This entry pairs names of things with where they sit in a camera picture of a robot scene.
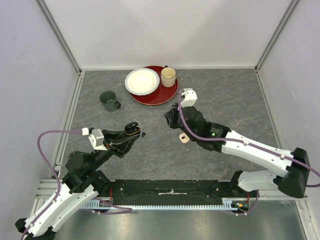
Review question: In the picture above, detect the white paper plate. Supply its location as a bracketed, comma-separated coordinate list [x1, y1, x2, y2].
[124, 68, 160, 96]

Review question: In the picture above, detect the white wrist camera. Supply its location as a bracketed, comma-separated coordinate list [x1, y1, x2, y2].
[179, 88, 198, 108]
[81, 127, 107, 151]

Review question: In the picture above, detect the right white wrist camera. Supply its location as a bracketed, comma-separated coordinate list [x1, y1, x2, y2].
[179, 88, 198, 108]

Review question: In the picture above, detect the red round tray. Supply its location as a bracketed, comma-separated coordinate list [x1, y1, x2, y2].
[129, 65, 179, 106]

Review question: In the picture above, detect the slotted cable duct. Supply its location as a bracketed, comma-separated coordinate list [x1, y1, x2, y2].
[81, 199, 249, 211]

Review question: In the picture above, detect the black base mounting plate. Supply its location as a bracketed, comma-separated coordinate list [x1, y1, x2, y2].
[99, 178, 261, 207]

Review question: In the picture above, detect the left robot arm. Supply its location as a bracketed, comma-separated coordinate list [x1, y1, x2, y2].
[15, 122, 141, 240]

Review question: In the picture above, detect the pink earbud charging case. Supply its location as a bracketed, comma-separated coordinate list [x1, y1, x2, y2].
[179, 133, 190, 144]

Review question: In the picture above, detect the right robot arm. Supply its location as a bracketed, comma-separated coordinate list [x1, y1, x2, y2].
[164, 103, 310, 199]

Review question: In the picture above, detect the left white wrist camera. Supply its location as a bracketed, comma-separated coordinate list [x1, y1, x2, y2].
[81, 127, 107, 151]

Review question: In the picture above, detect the black earbud charging case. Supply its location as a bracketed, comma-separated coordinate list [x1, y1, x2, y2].
[124, 121, 141, 136]

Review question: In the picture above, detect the dark green mug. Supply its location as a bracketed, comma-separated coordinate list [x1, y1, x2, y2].
[99, 90, 122, 112]

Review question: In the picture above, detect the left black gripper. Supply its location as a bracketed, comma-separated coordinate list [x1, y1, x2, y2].
[88, 128, 141, 172]

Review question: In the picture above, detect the beige ceramic cup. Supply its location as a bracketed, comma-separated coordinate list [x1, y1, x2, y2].
[160, 65, 177, 88]

